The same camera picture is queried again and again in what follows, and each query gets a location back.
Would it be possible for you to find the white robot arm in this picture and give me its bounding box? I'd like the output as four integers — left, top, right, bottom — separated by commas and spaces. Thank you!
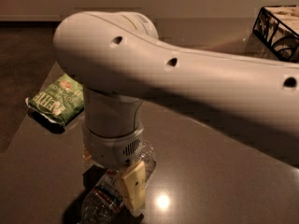
53, 11, 299, 168

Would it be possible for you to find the black wire basket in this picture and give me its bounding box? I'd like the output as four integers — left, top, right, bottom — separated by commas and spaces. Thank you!
252, 5, 299, 63

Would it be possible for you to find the green chip bag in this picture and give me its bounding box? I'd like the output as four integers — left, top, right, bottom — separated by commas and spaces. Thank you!
25, 74, 84, 126

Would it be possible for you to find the clear plastic water bottle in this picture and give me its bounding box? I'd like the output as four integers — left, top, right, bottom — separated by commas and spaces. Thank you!
80, 141, 156, 224

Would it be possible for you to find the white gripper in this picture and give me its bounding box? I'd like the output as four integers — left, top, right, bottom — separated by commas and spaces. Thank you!
82, 124, 146, 212

